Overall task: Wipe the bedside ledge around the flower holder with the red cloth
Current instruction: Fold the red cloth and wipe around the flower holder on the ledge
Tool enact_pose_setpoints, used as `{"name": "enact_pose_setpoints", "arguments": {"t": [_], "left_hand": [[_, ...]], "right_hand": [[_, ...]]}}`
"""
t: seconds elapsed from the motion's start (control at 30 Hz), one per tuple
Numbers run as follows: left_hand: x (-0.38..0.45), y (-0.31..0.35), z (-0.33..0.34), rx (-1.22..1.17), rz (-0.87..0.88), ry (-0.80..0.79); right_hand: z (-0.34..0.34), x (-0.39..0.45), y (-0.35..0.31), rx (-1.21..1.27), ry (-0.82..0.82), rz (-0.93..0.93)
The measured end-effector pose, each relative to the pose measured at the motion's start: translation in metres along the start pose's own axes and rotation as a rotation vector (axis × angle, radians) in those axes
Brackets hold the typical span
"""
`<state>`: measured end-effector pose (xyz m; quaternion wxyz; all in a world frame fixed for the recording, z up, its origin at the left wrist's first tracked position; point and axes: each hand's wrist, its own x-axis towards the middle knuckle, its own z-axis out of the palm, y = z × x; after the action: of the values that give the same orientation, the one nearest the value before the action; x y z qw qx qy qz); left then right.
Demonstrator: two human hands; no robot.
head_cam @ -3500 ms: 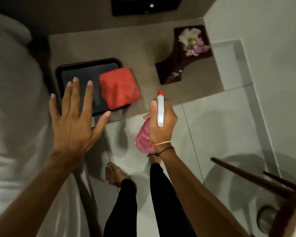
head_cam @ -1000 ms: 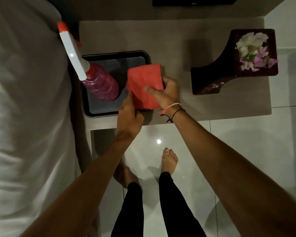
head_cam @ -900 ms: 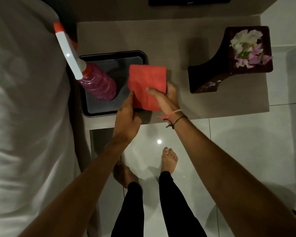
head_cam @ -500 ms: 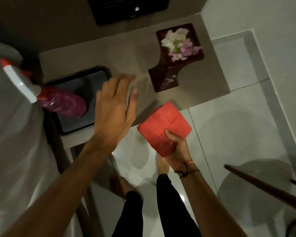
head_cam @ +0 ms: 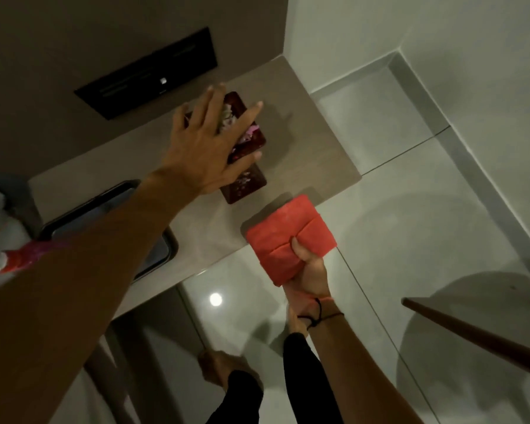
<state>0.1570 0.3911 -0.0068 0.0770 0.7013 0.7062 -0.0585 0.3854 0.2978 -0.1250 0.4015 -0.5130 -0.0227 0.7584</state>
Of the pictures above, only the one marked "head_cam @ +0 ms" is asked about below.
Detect person's left hand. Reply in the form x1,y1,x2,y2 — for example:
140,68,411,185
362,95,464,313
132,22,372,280
160,82,264,196

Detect person's right hand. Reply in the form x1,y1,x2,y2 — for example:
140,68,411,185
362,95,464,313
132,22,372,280
283,237,336,305

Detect red cloth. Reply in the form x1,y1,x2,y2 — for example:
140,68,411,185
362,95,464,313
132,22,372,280
246,194,339,289

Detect black rectangular tray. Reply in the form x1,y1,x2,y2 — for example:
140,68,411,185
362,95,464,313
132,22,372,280
35,180,180,286

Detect pink spray bottle white nozzle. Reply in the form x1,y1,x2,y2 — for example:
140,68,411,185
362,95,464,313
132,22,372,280
0,227,71,287

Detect person's right forearm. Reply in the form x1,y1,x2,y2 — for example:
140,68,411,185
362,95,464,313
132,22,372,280
307,304,425,424

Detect person's left forearm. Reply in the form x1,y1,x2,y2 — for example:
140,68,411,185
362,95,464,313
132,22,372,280
0,167,204,424

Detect person's right bare foot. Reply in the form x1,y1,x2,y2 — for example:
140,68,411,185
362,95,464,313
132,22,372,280
287,304,311,339

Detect person's bare foot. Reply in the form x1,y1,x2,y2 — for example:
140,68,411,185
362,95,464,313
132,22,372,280
197,350,253,388
287,304,311,339

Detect person's right leg black trousers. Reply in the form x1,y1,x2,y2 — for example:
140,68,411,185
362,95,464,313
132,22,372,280
282,332,345,424

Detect person's leg black trousers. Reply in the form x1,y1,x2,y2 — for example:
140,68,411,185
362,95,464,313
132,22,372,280
282,332,345,424
205,369,264,424

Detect person's left bare foot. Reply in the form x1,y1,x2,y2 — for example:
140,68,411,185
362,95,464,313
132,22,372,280
197,350,253,388

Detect person's left leg black trousers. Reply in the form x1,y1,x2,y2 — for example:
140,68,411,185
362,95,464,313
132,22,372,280
205,369,264,424

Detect dark floral tissue box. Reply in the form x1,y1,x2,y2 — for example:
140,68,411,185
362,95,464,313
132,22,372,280
183,91,267,205

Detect brown wooden stick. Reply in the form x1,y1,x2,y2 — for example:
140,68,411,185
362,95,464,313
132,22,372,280
400,297,530,381

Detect red and black string bracelet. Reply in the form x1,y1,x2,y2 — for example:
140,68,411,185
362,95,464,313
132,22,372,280
296,297,345,328

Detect black wall switch panel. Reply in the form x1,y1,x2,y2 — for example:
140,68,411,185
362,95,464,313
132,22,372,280
74,26,218,121

